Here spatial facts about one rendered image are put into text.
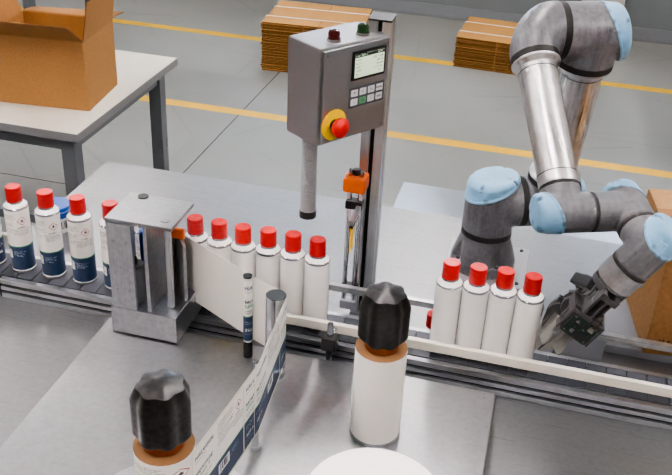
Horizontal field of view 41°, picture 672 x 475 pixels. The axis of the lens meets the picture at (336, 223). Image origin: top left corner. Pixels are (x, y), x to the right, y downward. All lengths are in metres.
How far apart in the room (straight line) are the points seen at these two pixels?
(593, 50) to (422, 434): 0.82
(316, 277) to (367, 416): 0.35
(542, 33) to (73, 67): 1.79
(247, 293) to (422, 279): 0.58
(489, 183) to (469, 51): 4.08
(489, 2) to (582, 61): 5.24
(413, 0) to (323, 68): 5.57
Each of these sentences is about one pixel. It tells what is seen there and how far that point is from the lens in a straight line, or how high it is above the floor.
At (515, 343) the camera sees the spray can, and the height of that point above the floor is 0.94.
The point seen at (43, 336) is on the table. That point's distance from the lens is 1.98.
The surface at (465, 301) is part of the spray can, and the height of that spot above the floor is 1.01.
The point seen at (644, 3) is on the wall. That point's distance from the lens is 7.07.
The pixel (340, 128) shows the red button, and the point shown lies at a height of 1.33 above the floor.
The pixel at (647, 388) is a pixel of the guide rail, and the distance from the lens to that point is 1.81.
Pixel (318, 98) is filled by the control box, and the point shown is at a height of 1.38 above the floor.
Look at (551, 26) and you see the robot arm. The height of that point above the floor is 1.48.
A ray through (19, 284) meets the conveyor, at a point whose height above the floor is 0.87.
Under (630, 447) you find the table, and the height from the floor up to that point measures 0.83.
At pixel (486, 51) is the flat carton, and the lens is 6.03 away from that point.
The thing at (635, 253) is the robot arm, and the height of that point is 1.19.
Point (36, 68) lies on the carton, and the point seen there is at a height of 0.92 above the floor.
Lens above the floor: 1.98
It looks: 29 degrees down
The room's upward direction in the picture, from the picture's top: 3 degrees clockwise
